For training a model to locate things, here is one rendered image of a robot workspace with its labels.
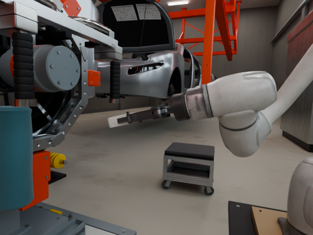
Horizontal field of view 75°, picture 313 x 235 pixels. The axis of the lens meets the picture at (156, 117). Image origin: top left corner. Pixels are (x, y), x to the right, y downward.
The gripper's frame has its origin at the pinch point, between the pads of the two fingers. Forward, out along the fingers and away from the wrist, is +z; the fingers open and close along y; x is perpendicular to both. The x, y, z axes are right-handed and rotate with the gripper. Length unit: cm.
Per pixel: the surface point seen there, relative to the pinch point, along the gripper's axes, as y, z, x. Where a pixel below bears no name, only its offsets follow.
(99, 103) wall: -707, 447, -88
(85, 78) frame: -21.7, 23.9, -21.0
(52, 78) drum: 9.7, 13.0, -15.4
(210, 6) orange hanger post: -358, -47, -170
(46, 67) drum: 11.3, 12.7, -18.0
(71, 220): -22, 50, 42
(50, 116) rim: -13.0, 39.1, -7.8
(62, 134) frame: -8.0, 30.5, 0.3
